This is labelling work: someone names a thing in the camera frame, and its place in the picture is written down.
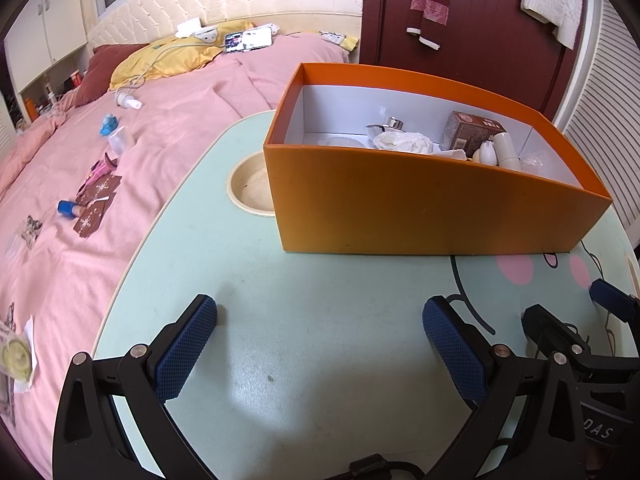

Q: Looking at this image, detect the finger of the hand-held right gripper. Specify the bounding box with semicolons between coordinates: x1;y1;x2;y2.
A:
521;304;601;368
589;279;640;323

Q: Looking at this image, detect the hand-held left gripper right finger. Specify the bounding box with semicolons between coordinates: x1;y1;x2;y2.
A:
422;296;586;480

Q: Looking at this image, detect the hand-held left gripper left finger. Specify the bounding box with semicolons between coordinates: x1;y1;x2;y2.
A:
52;294;218;480

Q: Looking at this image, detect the orange cardboard box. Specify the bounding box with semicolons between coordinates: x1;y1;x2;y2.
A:
263;62;613;256

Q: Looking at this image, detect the white tube bottle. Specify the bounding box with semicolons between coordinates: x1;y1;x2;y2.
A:
492;131;522;170

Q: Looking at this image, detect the brown printed carton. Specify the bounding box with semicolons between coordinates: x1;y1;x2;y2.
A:
440;111;508;158

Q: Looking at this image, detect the light green desktop table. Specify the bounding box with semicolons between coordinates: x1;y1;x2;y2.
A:
92;110;640;480

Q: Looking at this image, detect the clear plastic wrapper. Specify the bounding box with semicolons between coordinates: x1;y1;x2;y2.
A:
520;152;548;176

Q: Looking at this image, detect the brown snowflake card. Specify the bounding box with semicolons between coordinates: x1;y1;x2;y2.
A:
77;175;123;204
74;199;112;238

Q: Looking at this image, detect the yellow-green round packet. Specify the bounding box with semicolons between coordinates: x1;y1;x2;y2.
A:
0;316;41;393

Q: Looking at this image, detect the white louvred panel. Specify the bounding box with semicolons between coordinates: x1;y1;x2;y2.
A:
550;0;640;241

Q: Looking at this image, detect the white egg-shaped gadget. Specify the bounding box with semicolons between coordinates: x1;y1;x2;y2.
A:
472;140;498;167

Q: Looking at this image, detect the grey patterned packet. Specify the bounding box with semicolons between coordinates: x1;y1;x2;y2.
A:
15;216;43;251

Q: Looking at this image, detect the pink hair accessory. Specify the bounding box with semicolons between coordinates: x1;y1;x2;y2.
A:
85;156;120;181

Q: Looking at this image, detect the crumpled white tissue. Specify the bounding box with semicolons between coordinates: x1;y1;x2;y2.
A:
372;131;435;153

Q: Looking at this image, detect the pink bedsheet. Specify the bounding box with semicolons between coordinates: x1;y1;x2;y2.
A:
0;35;351;480

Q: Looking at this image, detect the silver metal clip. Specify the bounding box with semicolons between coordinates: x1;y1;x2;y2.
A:
365;116;405;138

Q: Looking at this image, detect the white round disc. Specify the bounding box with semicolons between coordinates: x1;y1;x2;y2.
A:
317;135;368;150

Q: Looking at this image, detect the dark red wooden door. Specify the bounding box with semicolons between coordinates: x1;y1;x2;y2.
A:
360;0;591;121

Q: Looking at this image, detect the dark red pillow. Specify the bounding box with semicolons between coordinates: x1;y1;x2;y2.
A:
74;44;150;108

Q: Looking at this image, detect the yellow pillow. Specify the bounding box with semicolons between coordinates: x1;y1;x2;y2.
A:
109;20;256;91

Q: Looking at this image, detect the smartphone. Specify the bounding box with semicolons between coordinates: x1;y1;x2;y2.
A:
223;27;273;54

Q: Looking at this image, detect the red striped scarf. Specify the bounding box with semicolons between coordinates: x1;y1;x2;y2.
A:
406;0;453;51

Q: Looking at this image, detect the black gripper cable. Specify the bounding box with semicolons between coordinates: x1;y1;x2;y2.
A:
345;454;426;480

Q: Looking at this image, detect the white charging cable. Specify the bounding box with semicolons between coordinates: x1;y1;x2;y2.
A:
116;40;226;92

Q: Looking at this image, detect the white wall cabinet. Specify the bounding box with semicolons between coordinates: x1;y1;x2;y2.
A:
2;0;88;96

